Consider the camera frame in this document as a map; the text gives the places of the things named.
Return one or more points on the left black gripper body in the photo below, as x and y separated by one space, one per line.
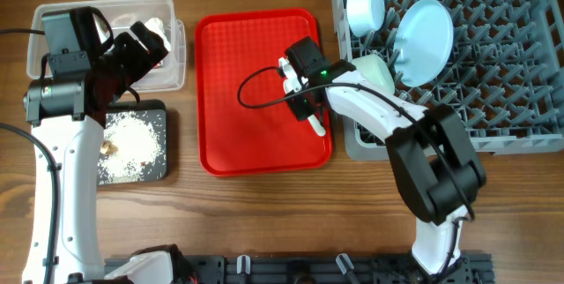
127 63

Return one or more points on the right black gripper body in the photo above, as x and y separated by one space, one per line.
299 101

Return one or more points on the white plastic spoon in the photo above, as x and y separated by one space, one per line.
317 126

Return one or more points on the white tissue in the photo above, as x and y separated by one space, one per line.
156 25

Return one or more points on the mint green bowl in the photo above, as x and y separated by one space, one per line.
375 70

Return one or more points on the light blue bowl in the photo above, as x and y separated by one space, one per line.
365 16

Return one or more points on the light blue plate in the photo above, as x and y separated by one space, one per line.
424 40

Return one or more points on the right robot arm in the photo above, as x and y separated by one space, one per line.
437 171

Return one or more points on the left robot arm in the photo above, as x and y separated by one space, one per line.
82 75

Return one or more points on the grey dishwasher rack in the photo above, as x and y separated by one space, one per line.
504 76

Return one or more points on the clear plastic bin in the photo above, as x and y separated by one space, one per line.
169 74

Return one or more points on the red plastic tray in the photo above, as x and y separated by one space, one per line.
235 59

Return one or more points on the spilled white rice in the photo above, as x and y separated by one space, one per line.
128 147

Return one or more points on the black tray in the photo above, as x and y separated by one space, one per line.
154 112

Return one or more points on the brown food chunk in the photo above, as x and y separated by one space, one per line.
108 148

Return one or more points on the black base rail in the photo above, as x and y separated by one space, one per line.
379 269

